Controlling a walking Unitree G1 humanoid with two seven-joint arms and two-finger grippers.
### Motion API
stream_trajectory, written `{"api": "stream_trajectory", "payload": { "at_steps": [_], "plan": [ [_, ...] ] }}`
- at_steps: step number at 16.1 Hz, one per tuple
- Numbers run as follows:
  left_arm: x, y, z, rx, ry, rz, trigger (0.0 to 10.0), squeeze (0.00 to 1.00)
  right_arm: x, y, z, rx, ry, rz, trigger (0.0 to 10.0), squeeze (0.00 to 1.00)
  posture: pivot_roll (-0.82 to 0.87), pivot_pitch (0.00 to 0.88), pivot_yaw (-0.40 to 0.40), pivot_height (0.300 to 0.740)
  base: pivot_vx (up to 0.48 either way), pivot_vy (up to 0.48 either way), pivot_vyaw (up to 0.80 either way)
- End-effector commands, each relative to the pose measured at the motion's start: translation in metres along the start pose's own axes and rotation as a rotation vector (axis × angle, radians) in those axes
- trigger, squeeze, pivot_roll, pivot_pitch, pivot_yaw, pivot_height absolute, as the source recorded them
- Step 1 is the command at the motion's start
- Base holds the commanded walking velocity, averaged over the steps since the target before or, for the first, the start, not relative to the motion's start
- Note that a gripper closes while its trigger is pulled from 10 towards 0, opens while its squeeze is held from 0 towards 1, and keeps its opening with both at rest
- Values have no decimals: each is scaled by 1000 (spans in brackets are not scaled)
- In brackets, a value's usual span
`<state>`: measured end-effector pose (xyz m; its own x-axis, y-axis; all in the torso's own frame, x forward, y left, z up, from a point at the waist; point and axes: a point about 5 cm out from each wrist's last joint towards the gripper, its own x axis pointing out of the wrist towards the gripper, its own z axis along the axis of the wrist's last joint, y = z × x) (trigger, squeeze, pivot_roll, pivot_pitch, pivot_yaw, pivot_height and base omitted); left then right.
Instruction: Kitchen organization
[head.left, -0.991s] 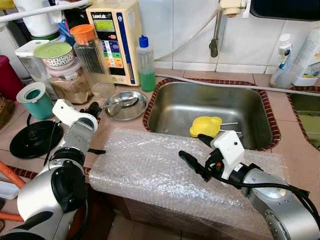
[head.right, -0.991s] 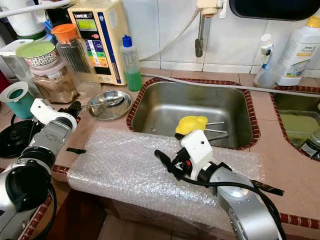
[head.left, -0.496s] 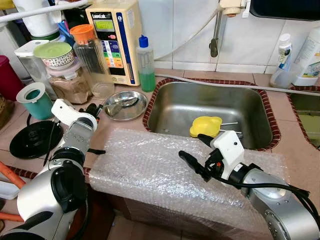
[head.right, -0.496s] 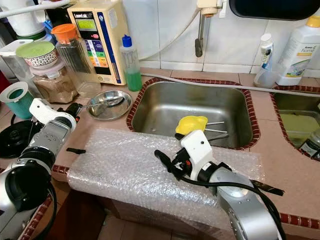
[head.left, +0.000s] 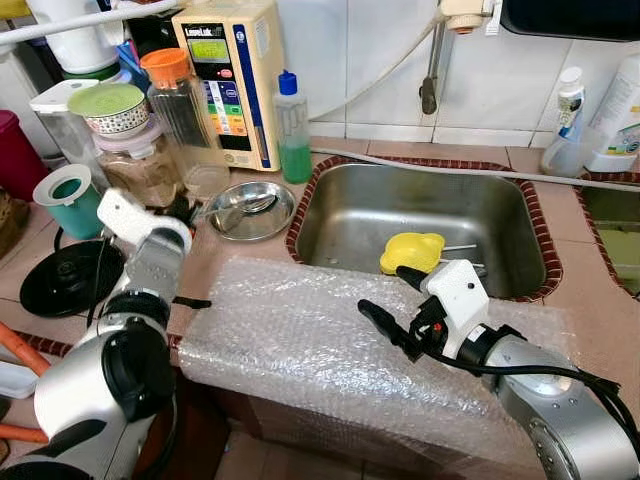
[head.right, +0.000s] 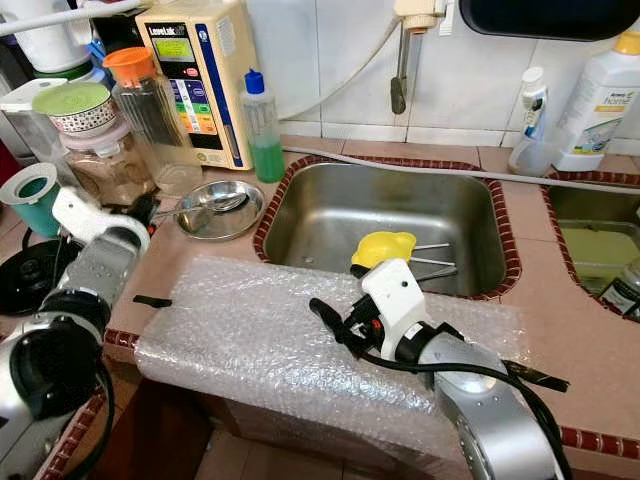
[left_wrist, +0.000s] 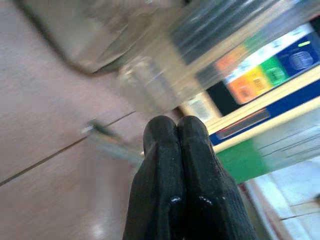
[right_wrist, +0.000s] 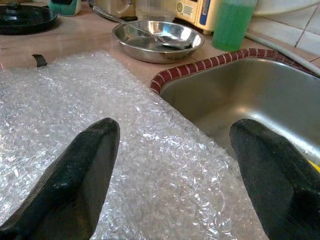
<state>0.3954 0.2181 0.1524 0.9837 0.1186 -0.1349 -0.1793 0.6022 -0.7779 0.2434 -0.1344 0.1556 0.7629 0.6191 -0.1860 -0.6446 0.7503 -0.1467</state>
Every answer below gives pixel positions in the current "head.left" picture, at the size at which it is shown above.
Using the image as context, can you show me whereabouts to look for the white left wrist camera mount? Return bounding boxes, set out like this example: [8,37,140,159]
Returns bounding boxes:
[97,188,193,251]

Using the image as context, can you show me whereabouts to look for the black round kettle base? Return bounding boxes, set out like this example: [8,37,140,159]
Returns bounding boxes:
[20,240,128,319]

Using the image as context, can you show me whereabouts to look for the black tape strip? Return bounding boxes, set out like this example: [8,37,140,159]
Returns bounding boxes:
[172,295,213,310]

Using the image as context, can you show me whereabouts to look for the beige wall faucet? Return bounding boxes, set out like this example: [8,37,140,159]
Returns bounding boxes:
[420,0,501,116]

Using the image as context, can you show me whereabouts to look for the white electric kettle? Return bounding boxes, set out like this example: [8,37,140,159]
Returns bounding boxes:
[28,0,121,79]

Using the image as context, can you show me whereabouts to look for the beige water ionizer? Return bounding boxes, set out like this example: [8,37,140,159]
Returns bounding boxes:
[172,0,286,173]

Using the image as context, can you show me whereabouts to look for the teal cup white rim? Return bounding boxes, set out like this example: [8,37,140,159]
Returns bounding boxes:
[33,164,106,241]

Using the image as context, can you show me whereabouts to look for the white detergent bottle yellow cap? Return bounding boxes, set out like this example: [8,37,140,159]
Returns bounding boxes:
[585,55,640,173]

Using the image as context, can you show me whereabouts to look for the green plastic container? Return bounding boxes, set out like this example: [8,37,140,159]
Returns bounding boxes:
[590,205,640,291]

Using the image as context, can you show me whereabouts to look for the grey hose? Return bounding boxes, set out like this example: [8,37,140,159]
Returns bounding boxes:
[310,147,640,191]

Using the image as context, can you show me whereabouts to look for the yellow plastic dish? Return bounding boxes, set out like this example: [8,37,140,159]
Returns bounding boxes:
[379,231,447,277]

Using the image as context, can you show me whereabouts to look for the steel spoon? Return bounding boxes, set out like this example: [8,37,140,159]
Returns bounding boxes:
[195,193,279,217]

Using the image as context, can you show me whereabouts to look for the maroon plastic container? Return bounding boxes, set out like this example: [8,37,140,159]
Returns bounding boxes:
[0,110,51,203]

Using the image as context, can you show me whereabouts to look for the clear plastic cup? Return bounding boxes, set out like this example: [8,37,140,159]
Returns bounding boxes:
[540,125,593,179]

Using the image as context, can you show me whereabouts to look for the brown woven basket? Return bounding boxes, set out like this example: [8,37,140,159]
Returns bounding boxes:
[0,188,31,263]

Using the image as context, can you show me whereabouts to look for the small white bottle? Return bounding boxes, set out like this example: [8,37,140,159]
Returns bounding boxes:
[556,66,587,141]

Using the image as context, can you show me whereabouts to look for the orange hose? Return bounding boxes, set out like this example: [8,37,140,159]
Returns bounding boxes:
[0,322,51,446]

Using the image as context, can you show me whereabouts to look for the patterned bowl green lid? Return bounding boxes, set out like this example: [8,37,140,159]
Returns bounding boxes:
[67,82,151,138]

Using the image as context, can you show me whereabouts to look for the round steel plate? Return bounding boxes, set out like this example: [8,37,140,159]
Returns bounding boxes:
[205,180,297,242]

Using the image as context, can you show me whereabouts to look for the blue plastic object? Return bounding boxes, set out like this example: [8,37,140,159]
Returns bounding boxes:
[115,40,151,86]

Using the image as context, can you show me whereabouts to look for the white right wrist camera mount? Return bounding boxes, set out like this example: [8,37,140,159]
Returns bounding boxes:
[420,260,493,359]

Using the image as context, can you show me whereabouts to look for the green dish soap bottle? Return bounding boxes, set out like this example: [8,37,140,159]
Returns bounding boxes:
[275,70,313,185]

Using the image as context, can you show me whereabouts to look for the clear pitcher orange lid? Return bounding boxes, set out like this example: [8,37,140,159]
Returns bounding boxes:
[140,48,231,198]

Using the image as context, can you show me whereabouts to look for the clear container white lid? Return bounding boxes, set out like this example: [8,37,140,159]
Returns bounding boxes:
[30,80,106,186]

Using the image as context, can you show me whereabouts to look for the white flat object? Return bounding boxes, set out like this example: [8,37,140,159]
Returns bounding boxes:
[0,360,41,401]

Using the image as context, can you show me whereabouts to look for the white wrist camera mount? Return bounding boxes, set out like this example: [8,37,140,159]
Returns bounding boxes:
[420,260,493,359]
[97,188,193,251]

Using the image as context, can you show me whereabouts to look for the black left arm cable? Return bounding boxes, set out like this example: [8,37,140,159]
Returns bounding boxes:
[88,235,111,331]

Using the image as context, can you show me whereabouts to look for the clear bubble wrap sheet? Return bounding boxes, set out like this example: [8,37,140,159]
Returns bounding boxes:
[178,255,581,471]

